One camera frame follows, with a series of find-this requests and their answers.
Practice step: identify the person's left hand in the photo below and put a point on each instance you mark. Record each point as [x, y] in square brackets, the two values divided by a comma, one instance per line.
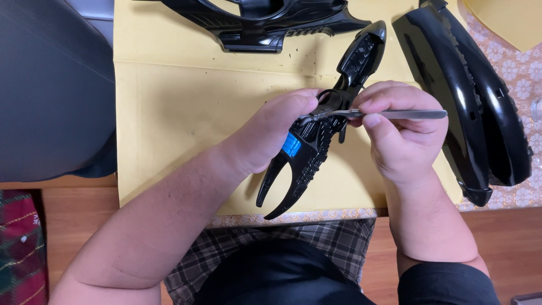
[264, 131]

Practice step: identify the person's right hand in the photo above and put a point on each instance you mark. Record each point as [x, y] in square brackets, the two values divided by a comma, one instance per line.
[402, 135]

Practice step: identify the black plastic model fin part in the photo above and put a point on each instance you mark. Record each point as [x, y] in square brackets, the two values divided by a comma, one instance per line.
[322, 123]

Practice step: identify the long glossy black model shell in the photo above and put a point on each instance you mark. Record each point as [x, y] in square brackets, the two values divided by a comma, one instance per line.
[461, 97]

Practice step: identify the yellow paper work mat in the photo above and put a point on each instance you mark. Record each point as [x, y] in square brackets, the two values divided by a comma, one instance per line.
[186, 114]

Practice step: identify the black plastic model chassis part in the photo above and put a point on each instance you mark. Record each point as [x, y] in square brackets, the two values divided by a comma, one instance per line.
[262, 21]

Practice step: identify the plaid shorts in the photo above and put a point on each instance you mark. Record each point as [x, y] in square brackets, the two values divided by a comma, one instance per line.
[275, 250]

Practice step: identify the clear glass jar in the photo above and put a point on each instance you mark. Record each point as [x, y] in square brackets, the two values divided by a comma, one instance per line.
[537, 110]

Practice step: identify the yellow paper sheet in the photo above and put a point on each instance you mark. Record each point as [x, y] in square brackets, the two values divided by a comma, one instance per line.
[508, 21]

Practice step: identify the black shirt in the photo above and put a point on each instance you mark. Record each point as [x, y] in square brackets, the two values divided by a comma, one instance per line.
[322, 279]

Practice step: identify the black office chair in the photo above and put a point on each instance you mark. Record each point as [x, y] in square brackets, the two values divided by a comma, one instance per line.
[51, 93]

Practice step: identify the red plaid fabric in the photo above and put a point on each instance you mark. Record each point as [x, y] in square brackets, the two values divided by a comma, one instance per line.
[21, 250]

